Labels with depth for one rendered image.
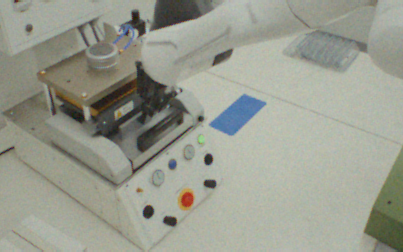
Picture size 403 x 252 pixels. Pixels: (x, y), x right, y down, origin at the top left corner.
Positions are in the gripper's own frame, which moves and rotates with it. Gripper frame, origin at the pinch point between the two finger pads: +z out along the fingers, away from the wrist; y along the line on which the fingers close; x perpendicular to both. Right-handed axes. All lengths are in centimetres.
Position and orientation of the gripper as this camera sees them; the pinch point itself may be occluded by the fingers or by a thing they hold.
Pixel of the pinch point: (148, 112)
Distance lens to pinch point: 112.0
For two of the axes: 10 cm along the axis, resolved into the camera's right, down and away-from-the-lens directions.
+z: -2.7, 6.0, 7.6
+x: 6.2, -4.9, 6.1
